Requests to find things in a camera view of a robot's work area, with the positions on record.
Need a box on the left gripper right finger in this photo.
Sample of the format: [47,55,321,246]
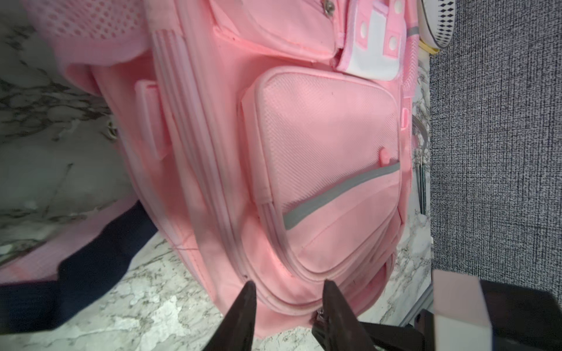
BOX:
[312,280,376,351]

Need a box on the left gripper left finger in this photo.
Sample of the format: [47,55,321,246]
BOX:
[203,281,257,351]

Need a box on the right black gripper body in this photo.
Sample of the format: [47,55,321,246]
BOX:
[363,270,561,350]

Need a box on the pink backpack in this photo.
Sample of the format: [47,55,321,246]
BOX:
[1,1,419,337]

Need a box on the navy blue backpack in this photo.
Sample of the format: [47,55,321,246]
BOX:
[1,202,157,334]

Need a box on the green pen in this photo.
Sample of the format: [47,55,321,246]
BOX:
[412,116,429,215]

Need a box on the yellow tray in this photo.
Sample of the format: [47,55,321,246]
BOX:
[419,40,440,55]

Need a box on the white dotted bowl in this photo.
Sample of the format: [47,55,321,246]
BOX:
[417,0,457,50]

